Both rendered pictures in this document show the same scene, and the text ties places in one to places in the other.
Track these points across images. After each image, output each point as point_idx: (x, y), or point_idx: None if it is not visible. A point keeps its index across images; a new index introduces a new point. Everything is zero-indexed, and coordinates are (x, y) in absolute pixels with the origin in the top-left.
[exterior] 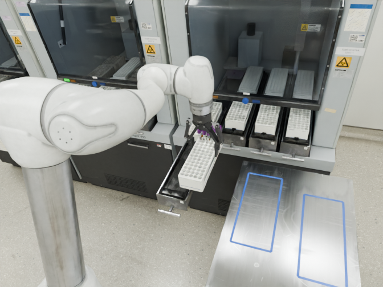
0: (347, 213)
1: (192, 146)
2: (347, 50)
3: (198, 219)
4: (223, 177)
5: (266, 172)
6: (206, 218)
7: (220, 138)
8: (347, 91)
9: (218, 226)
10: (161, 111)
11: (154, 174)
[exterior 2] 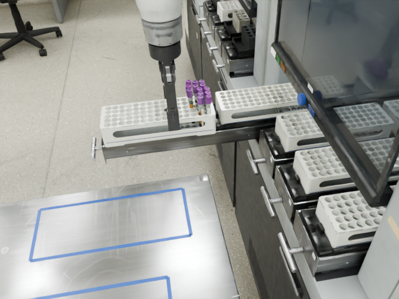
0: None
1: (164, 95)
2: None
3: (235, 244)
4: (255, 208)
5: (195, 209)
6: (242, 253)
7: (166, 101)
8: None
9: (238, 274)
10: (256, 59)
11: (226, 143)
